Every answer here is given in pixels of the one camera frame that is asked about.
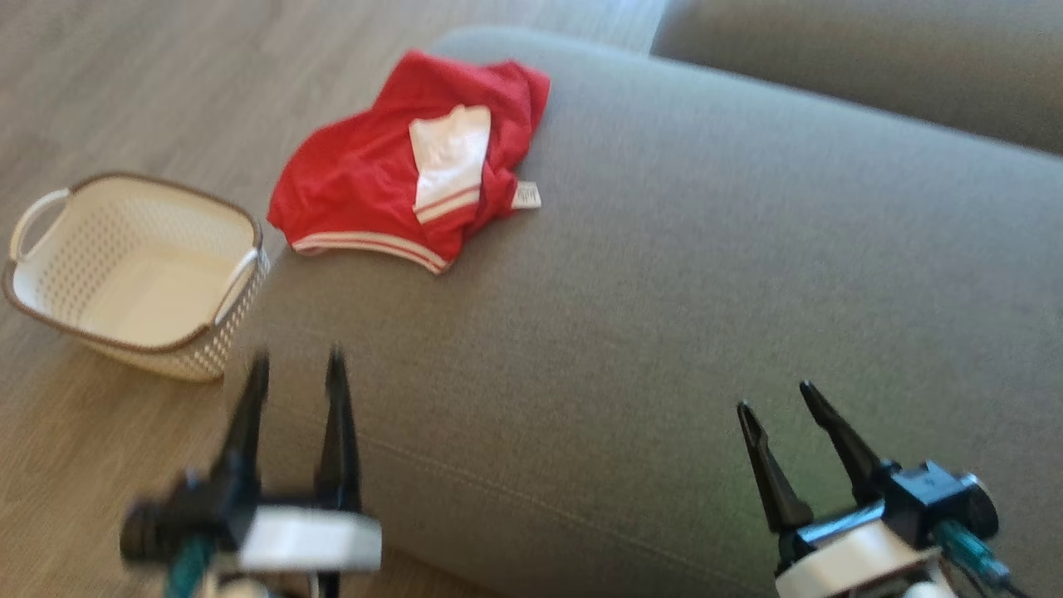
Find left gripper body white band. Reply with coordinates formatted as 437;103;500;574
237;507;383;574

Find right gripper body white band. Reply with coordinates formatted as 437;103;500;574
774;502;939;598

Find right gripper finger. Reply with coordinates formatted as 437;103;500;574
800;380;894;505
737;401;815;534

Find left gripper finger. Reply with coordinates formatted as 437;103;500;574
314;347;362;511
212;353;271;507

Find red jersey with white sleeve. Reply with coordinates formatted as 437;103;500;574
267;50;551;275

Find white plastic laundry basket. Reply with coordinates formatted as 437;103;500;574
2;172;272;383

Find grey sofa seat cushion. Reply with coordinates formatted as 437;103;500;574
224;25;1063;598

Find grey sofa back cushion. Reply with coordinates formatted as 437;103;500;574
650;0;1063;156

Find right camera cable teal plug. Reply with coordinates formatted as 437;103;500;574
934;522;1031;598

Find camera cable teal plug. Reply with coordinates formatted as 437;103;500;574
934;522;1031;598
164;536;214;598

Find left camera cable teal plug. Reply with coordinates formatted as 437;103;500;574
164;536;214;598

